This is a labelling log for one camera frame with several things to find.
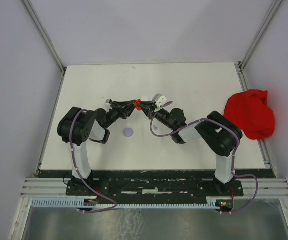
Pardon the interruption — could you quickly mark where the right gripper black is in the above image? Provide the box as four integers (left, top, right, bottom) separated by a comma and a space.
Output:
137, 101, 175, 131

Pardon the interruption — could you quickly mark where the orange charging case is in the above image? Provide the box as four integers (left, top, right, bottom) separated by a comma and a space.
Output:
134, 99, 141, 111

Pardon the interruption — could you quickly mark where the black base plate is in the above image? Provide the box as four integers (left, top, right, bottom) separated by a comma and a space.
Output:
66, 172, 243, 203

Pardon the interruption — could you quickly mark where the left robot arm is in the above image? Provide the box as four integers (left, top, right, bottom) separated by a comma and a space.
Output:
57, 99, 136, 195

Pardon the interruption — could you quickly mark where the purple charging case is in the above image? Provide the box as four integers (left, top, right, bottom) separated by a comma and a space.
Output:
123, 127, 134, 137

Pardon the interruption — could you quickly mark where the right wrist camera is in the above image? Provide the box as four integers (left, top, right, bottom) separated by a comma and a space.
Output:
152, 93, 173, 109

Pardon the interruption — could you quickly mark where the red cloth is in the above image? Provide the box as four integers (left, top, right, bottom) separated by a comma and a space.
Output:
224, 89, 275, 140

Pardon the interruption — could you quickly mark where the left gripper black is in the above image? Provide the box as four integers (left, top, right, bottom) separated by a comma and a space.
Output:
104, 99, 137, 129

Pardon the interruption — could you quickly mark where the white cable duct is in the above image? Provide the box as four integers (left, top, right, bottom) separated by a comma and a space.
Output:
30, 197, 219, 210

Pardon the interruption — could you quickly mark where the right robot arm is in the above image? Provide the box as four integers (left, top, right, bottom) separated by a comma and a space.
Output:
134, 100, 243, 196

